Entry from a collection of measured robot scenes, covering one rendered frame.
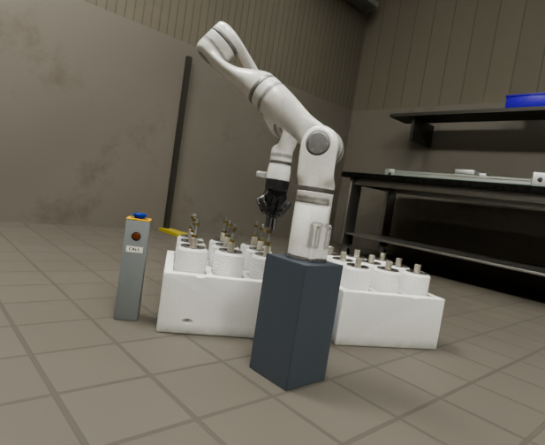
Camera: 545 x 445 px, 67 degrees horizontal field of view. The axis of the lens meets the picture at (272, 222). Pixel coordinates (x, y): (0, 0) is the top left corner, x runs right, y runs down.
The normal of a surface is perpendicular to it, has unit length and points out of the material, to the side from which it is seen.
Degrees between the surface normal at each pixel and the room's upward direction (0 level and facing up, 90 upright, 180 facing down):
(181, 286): 90
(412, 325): 90
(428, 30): 90
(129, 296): 90
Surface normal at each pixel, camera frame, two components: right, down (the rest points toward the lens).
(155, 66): 0.66, 0.15
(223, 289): 0.22, 0.10
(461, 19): -0.73, -0.07
